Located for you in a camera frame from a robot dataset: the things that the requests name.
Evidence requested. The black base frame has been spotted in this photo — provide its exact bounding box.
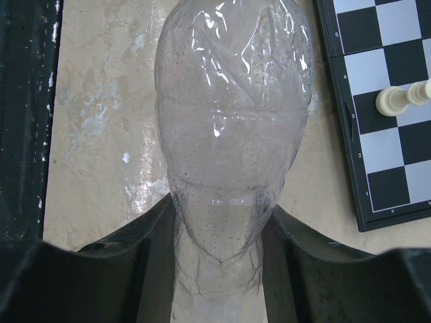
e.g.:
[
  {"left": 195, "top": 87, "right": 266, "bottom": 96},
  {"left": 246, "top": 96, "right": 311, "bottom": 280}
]
[{"left": 1, "top": 0, "right": 63, "bottom": 241}]

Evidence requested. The white chess piece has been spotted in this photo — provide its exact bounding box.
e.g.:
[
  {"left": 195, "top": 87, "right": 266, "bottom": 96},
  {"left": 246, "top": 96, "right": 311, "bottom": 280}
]
[{"left": 376, "top": 79, "right": 430, "bottom": 117}]

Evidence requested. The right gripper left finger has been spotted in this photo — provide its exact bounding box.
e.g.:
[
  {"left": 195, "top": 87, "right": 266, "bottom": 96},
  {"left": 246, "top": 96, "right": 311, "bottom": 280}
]
[{"left": 1, "top": 195, "right": 176, "bottom": 322}]

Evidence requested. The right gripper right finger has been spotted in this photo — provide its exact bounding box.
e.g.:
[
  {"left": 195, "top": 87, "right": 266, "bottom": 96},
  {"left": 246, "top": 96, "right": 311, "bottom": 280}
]
[{"left": 262, "top": 207, "right": 430, "bottom": 322}]

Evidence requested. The yellow cap clear bottle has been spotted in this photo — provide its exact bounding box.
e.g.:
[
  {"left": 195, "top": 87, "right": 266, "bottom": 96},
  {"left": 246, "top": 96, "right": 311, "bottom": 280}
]
[{"left": 155, "top": 1, "right": 313, "bottom": 322}]

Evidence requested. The black white chessboard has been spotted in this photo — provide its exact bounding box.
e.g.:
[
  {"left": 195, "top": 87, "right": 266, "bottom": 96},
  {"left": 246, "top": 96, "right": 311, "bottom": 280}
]
[{"left": 317, "top": 0, "right": 430, "bottom": 231}]

